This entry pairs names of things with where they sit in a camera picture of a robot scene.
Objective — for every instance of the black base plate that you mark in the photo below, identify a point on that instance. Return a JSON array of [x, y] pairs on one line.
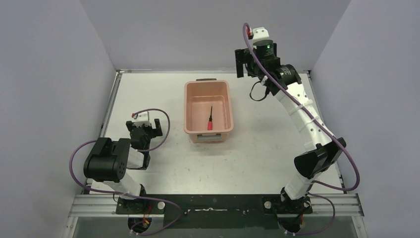
[[218, 211]]

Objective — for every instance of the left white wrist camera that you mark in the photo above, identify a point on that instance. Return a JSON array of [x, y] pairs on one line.
[[141, 118]]

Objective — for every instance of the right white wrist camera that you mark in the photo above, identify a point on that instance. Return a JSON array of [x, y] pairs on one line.
[[257, 34]]

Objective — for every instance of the red handled screwdriver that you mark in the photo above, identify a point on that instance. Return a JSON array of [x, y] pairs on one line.
[[210, 125]]

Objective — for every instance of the pink plastic bin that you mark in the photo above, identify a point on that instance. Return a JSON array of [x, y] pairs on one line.
[[199, 96]]

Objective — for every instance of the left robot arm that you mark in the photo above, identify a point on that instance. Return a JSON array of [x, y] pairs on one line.
[[109, 161]]

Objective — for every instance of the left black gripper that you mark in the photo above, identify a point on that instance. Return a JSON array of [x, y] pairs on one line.
[[143, 131]]

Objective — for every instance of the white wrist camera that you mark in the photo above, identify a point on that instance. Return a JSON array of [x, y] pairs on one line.
[[141, 118], [257, 34]]

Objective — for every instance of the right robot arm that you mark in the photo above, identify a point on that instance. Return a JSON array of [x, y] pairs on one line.
[[284, 83]]

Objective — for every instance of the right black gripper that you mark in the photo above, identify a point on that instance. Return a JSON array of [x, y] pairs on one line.
[[240, 54]]

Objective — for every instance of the aluminium front rail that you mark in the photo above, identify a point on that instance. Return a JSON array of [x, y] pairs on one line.
[[87, 205]]

